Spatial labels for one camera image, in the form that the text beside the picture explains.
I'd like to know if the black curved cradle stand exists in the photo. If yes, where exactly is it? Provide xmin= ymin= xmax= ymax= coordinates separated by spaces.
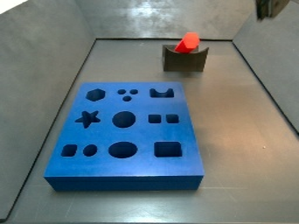
xmin=163 ymin=45 xmax=209 ymax=72

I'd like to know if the red hexagonal prism block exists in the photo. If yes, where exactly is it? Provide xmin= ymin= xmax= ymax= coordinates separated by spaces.
xmin=173 ymin=32 xmax=200 ymax=53

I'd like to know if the blue foam shape-sorter board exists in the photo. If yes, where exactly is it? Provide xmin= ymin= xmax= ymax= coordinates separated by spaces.
xmin=44 ymin=82 xmax=204 ymax=191

